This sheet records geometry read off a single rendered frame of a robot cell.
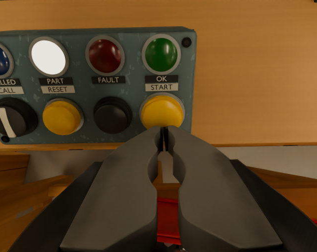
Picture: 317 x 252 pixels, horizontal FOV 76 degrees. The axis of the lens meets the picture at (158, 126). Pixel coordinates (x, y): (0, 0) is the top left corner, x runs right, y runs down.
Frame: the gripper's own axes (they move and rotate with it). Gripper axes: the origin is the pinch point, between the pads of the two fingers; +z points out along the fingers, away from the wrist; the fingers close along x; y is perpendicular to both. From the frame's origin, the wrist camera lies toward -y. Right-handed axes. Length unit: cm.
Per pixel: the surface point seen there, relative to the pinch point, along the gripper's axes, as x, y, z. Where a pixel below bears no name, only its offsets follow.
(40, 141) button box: -9.5, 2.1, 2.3
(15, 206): -46, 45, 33
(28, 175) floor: -69, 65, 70
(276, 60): 10.1, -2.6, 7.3
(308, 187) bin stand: 19.1, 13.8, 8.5
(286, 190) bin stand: 15.9, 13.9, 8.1
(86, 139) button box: -5.9, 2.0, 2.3
